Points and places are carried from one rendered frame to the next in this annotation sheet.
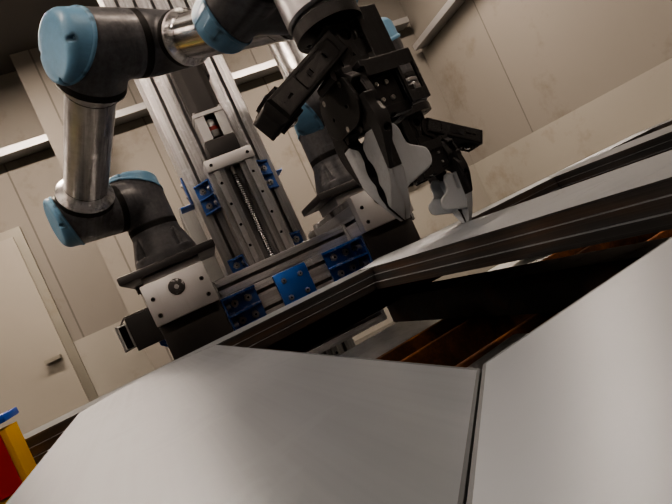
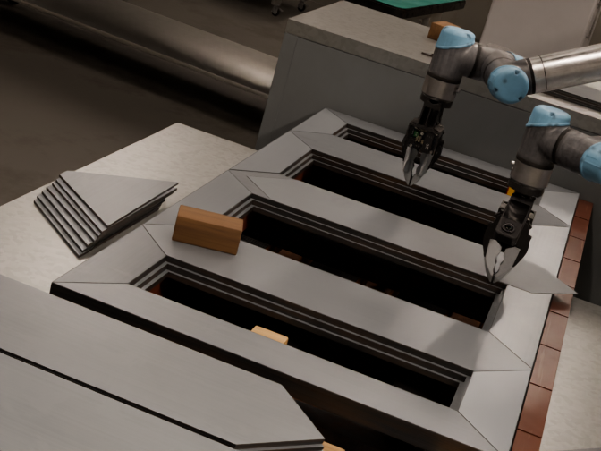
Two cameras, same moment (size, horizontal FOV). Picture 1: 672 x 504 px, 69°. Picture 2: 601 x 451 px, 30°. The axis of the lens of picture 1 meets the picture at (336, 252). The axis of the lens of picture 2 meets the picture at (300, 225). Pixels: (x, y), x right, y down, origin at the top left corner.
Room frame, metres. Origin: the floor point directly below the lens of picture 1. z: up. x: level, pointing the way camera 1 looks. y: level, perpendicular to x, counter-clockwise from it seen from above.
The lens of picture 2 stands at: (1.73, -2.17, 1.63)
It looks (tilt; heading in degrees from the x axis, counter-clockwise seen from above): 20 degrees down; 126
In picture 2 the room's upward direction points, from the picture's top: 16 degrees clockwise
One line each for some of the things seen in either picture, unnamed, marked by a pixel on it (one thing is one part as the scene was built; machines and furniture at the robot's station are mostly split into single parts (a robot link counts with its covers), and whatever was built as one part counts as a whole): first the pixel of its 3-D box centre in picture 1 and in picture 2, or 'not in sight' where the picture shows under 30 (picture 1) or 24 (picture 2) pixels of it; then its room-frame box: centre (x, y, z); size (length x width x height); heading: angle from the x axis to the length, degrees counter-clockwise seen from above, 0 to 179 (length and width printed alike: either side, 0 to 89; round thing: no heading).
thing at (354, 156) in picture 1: (391, 176); (420, 170); (0.50, -0.08, 0.94); 0.06 x 0.03 x 0.09; 115
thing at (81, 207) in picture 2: not in sight; (92, 201); (0.14, -0.69, 0.77); 0.45 x 0.20 x 0.04; 114
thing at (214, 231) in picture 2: not in sight; (207, 229); (0.49, -0.73, 0.87); 0.12 x 0.06 x 0.05; 42
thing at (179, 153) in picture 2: not in sight; (121, 199); (0.08, -0.55, 0.73); 1.20 x 0.26 x 0.03; 114
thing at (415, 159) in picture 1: (407, 166); (407, 165); (0.47, -0.10, 0.94); 0.06 x 0.03 x 0.09; 115
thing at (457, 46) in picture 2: not in sight; (452, 54); (0.49, -0.08, 1.21); 0.09 x 0.08 x 0.11; 42
